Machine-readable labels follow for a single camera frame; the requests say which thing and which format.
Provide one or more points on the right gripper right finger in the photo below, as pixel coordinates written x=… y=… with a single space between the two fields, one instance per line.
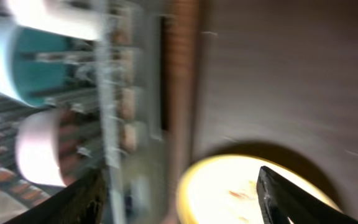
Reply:
x=282 y=202

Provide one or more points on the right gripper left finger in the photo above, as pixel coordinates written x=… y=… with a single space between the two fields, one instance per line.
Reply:
x=82 y=202

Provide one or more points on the pink bowl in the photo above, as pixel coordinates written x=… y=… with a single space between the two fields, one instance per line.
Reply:
x=36 y=149

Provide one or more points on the light blue bowl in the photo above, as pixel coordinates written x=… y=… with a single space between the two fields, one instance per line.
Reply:
x=20 y=77

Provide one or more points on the white plastic cup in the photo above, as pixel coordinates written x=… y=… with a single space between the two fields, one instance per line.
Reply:
x=57 y=18

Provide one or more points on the yellow plate with crumbs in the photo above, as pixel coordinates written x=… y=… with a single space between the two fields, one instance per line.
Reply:
x=222 y=190

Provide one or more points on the grey plastic dish rack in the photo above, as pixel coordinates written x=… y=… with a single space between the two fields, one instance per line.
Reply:
x=109 y=116

